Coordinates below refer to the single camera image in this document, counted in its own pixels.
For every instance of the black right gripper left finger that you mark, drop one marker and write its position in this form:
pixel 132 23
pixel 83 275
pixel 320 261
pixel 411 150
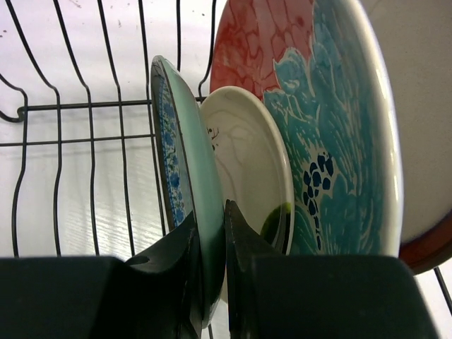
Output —
pixel 154 294

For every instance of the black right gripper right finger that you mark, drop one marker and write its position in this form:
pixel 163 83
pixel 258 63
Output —
pixel 271 295

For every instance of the blue patterned teal plate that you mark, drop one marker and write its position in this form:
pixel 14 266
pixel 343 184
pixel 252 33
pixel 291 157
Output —
pixel 190 180

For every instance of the cream plate with black sprig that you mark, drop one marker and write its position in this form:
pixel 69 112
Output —
pixel 252 162

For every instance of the black wire dish rack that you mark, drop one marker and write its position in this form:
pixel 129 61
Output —
pixel 79 162

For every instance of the red and teal floral plate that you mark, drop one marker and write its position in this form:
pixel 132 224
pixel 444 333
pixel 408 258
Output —
pixel 318 68

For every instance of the dark red rimmed cream plate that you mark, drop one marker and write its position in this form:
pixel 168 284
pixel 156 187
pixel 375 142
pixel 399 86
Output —
pixel 410 55

